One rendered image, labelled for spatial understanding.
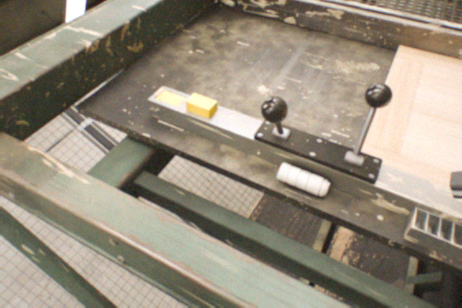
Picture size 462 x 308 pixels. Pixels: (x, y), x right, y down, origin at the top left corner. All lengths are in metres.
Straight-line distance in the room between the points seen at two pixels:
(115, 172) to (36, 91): 0.20
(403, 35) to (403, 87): 0.19
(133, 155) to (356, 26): 0.63
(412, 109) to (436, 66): 0.18
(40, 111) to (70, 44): 0.15
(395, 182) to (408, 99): 0.25
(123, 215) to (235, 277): 0.17
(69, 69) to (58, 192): 0.27
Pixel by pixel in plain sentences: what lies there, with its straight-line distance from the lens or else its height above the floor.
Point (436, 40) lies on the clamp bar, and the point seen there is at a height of 1.33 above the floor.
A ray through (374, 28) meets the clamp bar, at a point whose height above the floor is 1.44.
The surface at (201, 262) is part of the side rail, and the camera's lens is 0.45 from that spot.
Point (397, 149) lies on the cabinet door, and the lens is 0.67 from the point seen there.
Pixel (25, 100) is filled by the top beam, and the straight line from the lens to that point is 0.70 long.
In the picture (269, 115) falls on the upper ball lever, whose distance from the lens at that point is 0.48.
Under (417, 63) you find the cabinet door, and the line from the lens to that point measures 0.92.
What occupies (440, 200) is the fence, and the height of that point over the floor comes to 1.28.
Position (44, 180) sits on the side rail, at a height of 1.72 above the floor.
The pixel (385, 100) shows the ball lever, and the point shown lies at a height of 1.43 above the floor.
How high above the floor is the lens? 1.60
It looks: 5 degrees down
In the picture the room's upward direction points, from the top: 48 degrees counter-clockwise
